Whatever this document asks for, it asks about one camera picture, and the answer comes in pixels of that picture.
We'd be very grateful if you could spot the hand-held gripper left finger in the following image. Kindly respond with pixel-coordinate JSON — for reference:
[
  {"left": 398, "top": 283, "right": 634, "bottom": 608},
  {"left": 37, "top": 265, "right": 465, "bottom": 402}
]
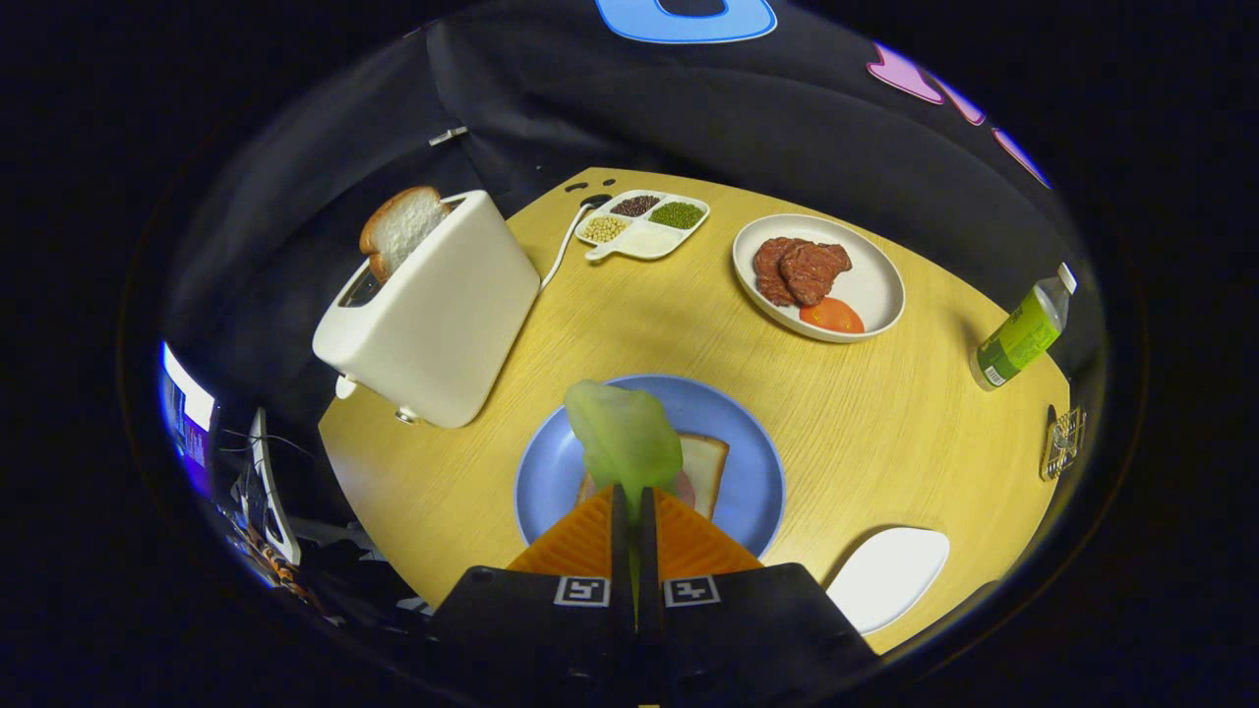
[{"left": 425, "top": 484, "right": 635, "bottom": 694}]

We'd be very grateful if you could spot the wire basket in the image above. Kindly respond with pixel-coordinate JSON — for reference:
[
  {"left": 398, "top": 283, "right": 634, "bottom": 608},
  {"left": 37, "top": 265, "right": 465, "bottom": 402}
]
[{"left": 1041, "top": 405, "right": 1088, "bottom": 482}]

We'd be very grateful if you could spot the white leaf-shaped plate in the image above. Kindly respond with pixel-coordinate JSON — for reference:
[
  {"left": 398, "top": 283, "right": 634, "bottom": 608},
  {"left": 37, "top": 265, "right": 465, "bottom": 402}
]
[{"left": 826, "top": 527, "right": 951, "bottom": 636}]

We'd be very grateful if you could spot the white toaster cable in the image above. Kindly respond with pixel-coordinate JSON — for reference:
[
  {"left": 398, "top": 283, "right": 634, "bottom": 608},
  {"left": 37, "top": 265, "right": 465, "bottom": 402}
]
[{"left": 539, "top": 202, "right": 596, "bottom": 291}]

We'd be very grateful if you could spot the lit computer monitor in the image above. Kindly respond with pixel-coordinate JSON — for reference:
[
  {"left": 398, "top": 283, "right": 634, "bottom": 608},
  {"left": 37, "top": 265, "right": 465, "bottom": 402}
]
[{"left": 157, "top": 341, "right": 217, "bottom": 498}]

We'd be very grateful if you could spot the brown meat patty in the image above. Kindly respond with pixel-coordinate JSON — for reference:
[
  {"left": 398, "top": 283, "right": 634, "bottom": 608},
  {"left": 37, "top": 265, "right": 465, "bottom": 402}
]
[
  {"left": 753, "top": 237, "right": 800, "bottom": 307},
  {"left": 779, "top": 241, "right": 853, "bottom": 306}
]

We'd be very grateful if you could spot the red tomato slice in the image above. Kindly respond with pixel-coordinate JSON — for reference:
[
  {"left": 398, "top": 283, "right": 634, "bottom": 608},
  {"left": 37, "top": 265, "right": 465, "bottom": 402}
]
[{"left": 799, "top": 297, "right": 866, "bottom": 335}]

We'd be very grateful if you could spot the toasted bread slice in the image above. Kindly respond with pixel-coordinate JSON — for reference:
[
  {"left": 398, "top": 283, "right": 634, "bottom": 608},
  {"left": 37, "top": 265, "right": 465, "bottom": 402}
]
[{"left": 358, "top": 186, "right": 453, "bottom": 284}]

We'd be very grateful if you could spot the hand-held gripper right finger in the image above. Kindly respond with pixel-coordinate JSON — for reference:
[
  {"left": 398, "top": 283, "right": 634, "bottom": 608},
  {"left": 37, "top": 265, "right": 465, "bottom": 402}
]
[{"left": 637, "top": 487, "right": 881, "bottom": 694}]

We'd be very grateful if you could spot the green label water bottle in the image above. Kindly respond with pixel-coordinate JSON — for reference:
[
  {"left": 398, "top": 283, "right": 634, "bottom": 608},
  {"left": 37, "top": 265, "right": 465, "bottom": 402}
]
[{"left": 969, "top": 262, "right": 1078, "bottom": 392}]

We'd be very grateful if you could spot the white divided dish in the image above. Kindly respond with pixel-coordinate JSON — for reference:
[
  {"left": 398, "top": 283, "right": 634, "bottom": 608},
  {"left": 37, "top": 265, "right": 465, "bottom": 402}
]
[{"left": 574, "top": 189, "right": 711, "bottom": 262}]

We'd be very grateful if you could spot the white toaster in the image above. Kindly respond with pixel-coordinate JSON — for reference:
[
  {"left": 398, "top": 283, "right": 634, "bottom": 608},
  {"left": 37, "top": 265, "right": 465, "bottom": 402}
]
[{"left": 312, "top": 190, "right": 542, "bottom": 430}]

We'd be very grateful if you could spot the round blue plate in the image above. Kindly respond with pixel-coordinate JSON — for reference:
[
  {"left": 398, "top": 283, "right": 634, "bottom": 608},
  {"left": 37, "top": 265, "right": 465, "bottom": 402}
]
[{"left": 514, "top": 374, "right": 786, "bottom": 560}]

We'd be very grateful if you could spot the green lettuce leaf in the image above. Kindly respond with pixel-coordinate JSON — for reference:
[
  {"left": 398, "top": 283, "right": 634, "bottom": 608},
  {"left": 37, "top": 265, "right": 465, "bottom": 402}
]
[{"left": 564, "top": 380, "right": 685, "bottom": 591}]

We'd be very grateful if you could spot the round white plate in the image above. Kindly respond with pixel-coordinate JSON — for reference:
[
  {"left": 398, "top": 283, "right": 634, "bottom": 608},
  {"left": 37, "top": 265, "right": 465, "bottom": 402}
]
[{"left": 732, "top": 213, "right": 906, "bottom": 344}]

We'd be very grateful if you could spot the black backdrop cloth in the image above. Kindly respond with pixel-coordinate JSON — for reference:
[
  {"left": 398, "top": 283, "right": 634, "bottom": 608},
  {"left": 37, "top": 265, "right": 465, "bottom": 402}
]
[{"left": 157, "top": 0, "right": 1103, "bottom": 473}]

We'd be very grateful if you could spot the white bread slice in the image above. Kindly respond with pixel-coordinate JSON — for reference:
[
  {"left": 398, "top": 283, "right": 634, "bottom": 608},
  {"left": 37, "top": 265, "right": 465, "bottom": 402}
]
[{"left": 575, "top": 433, "right": 731, "bottom": 522}]

